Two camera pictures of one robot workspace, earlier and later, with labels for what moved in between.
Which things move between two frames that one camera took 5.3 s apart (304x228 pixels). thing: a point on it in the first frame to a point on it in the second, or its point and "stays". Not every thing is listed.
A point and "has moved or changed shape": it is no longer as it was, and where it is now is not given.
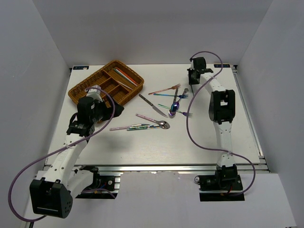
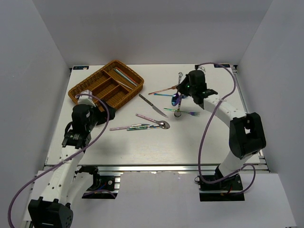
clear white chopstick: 124,85 stays
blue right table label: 224,65 stays
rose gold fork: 174,87 stays
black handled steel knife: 155,108 stays
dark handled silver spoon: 185,90 has moved or changed shape
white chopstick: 128,78 stays
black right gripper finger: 192,76 to 183,87
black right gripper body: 192,70 to 191,90
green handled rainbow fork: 184,113 to 193,113
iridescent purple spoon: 175,106 to 175,99
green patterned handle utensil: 142,127 stays
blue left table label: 80,68 stays
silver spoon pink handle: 163,124 stays
